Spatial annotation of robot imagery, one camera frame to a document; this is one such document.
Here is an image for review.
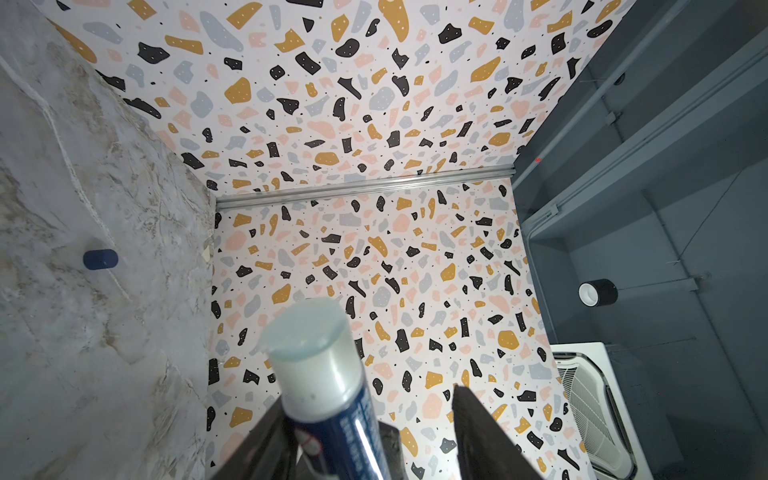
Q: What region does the dark blue glue cap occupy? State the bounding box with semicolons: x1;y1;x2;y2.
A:
82;249;119;271

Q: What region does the white ceiling air conditioner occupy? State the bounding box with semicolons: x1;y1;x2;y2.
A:
551;342;653;479

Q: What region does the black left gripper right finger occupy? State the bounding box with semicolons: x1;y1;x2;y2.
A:
452;385;540;480

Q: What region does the blue glue stick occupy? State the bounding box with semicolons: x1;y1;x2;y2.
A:
258;298;391;479

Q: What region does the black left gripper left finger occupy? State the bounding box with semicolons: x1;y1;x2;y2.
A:
212;398;298;480

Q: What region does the black ceiling spotlight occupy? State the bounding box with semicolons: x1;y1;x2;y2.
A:
578;279;619;308

